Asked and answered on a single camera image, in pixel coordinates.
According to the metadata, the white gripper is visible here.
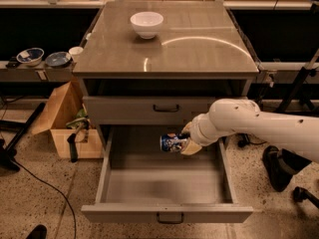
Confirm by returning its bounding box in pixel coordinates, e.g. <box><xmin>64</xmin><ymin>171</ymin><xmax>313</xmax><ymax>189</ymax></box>
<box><xmin>180</xmin><ymin>114</ymin><xmax>220</xmax><ymax>155</ymax></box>

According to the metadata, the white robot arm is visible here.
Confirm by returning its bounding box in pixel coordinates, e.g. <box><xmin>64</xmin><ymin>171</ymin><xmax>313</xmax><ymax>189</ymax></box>
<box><xmin>181</xmin><ymin>99</ymin><xmax>319</xmax><ymax>162</ymax></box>

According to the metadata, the open grey middle drawer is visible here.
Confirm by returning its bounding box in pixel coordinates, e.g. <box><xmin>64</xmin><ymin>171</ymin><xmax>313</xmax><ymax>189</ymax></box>
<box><xmin>82</xmin><ymin>125</ymin><xmax>253</xmax><ymax>224</ymax></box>

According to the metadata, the grey drawer cabinet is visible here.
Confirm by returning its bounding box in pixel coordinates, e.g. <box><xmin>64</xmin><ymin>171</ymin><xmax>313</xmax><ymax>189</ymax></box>
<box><xmin>72</xmin><ymin>0</ymin><xmax>260</xmax><ymax>151</ymax></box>

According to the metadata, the closed grey upper drawer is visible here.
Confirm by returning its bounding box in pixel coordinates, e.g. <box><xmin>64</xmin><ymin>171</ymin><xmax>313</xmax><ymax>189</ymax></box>
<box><xmin>82</xmin><ymin>96</ymin><xmax>249</xmax><ymax>125</ymax></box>

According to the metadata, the black shoe right side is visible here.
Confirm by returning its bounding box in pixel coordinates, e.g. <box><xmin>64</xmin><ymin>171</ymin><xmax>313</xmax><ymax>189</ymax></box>
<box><xmin>262</xmin><ymin>145</ymin><xmax>295</xmax><ymax>192</ymax></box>

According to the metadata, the black shoe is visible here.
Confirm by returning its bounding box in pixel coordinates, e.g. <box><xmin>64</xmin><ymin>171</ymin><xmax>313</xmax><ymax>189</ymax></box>
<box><xmin>262</xmin><ymin>145</ymin><xmax>295</xmax><ymax>192</ymax></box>
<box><xmin>26</xmin><ymin>224</ymin><xmax>47</xmax><ymax>239</ymax></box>

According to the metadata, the cardboard box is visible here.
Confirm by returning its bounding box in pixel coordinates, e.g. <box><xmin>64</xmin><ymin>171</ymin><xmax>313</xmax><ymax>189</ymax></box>
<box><xmin>32</xmin><ymin>82</ymin><xmax>102</xmax><ymax>158</ymax></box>

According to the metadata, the black tool in box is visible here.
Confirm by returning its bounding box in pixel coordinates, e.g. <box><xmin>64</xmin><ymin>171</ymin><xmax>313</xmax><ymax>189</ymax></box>
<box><xmin>67</xmin><ymin>122</ymin><xmax>87</xmax><ymax>162</ymax></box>

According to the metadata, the white bowl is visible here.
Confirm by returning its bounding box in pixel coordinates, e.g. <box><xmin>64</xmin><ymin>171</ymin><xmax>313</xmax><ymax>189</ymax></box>
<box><xmin>131</xmin><ymin>11</ymin><xmax>163</xmax><ymax>39</ymax></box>

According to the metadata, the white paper cup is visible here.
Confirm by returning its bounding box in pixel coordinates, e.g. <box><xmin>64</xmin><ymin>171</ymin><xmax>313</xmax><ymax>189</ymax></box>
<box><xmin>69</xmin><ymin>46</ymin><xmax>83</xmax><ymax>63</ymax></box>

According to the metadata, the side shelf bench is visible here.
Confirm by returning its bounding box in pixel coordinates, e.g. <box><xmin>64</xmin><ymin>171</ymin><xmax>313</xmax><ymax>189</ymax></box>
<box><xmin>0</xmin><ymin>61</ymin><xmax>73</xmax><ymax>83</ymax></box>

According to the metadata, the black shoe lower left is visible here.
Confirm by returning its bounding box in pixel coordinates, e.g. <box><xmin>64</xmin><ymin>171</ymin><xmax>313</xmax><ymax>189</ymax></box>
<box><xmin>26</xmin><ymin>224</ymin><xmax>47</xmax><ymax>239</ymax></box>

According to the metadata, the black pole on floor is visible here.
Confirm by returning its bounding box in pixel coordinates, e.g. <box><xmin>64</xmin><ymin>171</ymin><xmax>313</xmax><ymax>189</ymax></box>
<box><xmin>0</xmin><ymin>103</ymin><xmax>45</xmax><ymax>171</ymax></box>

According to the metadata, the black floor cable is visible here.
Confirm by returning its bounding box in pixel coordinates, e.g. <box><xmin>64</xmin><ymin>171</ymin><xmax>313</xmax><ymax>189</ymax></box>
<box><xmin>9</xmin><ymin>157</ymin><xmax>78</xmax><ymax>239</ymax></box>

